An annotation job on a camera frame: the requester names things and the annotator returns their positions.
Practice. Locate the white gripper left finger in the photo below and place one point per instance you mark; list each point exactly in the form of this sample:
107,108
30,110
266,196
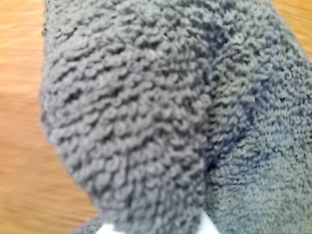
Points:
106,229

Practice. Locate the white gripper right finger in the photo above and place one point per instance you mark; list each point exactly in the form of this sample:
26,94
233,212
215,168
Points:
208,225

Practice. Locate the grey-blue terry cloth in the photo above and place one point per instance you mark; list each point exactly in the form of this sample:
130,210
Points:
158,109

